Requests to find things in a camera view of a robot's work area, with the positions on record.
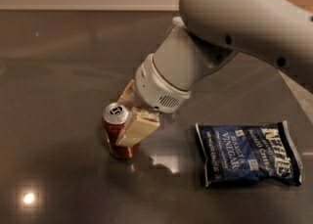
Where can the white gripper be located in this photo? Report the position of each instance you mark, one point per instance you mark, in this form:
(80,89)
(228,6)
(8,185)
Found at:
(154,90)

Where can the red coke can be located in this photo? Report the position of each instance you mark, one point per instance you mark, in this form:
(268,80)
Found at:
(113,119)

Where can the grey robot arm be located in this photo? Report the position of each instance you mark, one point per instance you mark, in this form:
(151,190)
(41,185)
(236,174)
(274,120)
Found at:
(206,35)

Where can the clear plastic water bottle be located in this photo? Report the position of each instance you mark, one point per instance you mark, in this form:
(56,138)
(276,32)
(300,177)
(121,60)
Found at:
(177,21)

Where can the blue kettle chips bag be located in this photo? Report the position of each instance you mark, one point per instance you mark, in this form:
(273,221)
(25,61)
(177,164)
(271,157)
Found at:
(248,154)

